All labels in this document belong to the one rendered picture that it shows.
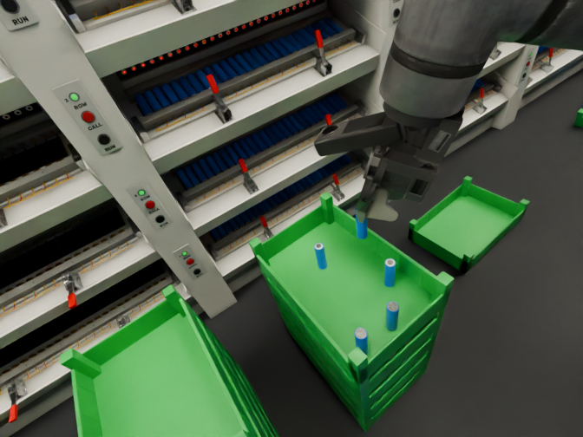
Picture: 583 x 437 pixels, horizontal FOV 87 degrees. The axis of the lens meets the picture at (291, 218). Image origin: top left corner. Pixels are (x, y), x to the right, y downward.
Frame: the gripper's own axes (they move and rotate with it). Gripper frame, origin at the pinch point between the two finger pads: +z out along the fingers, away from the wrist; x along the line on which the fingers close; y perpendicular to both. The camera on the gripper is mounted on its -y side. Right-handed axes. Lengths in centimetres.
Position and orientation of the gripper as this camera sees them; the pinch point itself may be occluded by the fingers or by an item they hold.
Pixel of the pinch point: (360, 210)
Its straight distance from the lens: 51.5
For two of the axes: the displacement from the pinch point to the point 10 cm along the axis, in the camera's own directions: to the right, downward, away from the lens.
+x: 4.1, -7.0, 5.9
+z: -0.4, 6.3, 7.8
